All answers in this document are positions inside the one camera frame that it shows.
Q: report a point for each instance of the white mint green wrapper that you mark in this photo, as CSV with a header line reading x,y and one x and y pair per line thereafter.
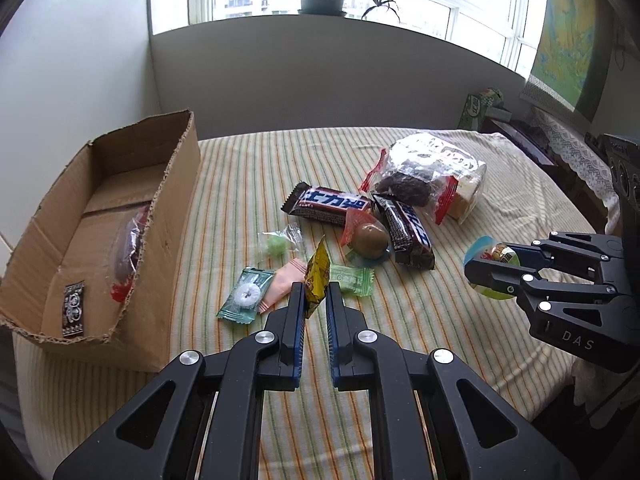
x,y
246,296

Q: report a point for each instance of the sliced sandwich bread packet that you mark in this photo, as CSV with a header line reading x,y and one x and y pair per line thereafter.
x,y
465,195

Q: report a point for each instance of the cardboard box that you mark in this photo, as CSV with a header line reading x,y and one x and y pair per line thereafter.
x,y
175,270

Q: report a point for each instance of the dark brown chocolate bar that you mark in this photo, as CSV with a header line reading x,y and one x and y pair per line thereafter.
x,y
407,230
325,203

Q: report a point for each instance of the green candy clear wrapper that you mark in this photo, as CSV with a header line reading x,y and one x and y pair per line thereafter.
x,y
276,245

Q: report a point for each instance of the pink candy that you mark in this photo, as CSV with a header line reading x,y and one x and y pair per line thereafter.
x,y
282,277

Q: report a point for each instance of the yellow candy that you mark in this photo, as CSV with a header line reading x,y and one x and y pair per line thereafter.
x,y
317,275

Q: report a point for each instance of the wall map poster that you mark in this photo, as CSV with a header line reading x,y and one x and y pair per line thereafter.
x,y
565,35

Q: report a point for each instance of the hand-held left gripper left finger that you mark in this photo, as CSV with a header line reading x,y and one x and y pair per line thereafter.
x,y
298,320

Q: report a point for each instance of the green printed carton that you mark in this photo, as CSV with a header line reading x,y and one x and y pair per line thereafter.
x,y
472,110

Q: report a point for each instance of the small jelly cup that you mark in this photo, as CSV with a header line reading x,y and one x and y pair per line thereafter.
x,y
487,250

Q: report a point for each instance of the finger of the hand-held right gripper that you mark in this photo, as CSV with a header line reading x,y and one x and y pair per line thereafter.
x,y
565,250
495,275

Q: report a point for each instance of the light green candy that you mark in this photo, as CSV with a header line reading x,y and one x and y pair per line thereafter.
x,y
350,278

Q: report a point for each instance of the striped tablecloth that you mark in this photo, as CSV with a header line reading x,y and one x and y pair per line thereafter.
x,y
425,320

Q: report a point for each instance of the brown ball snack clear wrapper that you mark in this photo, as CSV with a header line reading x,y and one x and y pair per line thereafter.
x,y
370,237

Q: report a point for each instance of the small black device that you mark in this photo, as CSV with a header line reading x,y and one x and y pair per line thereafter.
x,y
595,142

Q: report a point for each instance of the dark bread red-edged packet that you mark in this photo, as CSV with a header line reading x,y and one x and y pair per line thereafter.
x,y
127,250
405,187

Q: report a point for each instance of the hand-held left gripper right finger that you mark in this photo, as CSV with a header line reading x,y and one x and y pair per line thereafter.
x,y
332,320

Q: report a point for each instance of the white lace cloth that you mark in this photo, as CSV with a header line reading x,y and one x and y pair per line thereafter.
x,y
565,145

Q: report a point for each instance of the white framed window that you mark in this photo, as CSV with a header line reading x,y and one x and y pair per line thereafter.
x,y
500,5

